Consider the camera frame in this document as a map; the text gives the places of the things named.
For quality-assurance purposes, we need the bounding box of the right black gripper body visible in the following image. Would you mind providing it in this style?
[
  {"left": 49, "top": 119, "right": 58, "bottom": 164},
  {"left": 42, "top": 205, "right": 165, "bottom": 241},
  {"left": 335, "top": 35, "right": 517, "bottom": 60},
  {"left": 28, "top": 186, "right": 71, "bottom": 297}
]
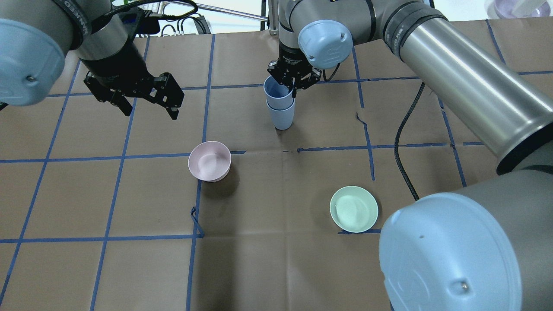
[{"left": 267, "top": 50, "right": 322, "bottom": 90}]

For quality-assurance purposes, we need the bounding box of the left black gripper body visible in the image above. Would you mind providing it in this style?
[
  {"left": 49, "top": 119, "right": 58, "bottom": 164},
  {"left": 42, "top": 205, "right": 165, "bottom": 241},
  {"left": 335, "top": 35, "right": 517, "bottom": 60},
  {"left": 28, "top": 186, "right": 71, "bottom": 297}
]
[{"left": 83, "top": 41, "right": 185, "bottom": 108}]

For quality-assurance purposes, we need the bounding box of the blue cup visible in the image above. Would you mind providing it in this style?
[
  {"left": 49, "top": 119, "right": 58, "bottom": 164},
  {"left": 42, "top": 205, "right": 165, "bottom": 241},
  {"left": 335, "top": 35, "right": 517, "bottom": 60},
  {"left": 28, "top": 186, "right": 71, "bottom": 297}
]
[
  {"left": 266, "top": 100, "right": 296, "bottom": 130},
  {"left": 263, "top": 76, "right": 294, "bottom": 111}
]

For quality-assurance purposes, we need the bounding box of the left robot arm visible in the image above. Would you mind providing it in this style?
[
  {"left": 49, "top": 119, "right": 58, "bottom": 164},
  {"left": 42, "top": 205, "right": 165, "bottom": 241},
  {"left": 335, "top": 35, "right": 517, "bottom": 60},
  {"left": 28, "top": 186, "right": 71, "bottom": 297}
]
[{"left": 0, "top": 0, "right": 185, "bottom": 120}]

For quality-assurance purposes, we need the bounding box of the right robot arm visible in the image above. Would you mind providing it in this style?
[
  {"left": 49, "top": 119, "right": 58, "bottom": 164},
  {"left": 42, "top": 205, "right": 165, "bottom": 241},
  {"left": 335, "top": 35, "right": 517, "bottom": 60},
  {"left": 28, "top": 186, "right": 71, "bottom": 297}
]
[{"left": 268, "top": 0, "right": 552, "bottom": 311}]

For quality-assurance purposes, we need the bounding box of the metal rod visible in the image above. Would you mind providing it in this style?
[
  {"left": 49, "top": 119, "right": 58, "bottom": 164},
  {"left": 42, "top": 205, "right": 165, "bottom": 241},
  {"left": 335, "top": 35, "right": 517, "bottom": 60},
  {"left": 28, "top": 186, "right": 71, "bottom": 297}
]
[{"left": 196, "top": 3, "right": 268, "bottom": 22}]

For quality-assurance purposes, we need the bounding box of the pink bowl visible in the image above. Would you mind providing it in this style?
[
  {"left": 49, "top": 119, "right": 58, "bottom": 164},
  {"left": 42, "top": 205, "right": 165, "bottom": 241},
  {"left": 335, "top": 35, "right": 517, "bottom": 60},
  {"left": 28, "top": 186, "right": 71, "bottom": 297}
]
[{"left": 188, "top": 140, "right": 232, "bottom": 182}]

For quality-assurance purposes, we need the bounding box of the mint green bowl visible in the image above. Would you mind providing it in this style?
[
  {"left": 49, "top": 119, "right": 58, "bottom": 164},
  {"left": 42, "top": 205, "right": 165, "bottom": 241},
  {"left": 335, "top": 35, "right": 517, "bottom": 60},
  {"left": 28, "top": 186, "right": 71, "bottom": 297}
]
[{"left": 329, "top": 186, "right": 379, "bottom": 234}]

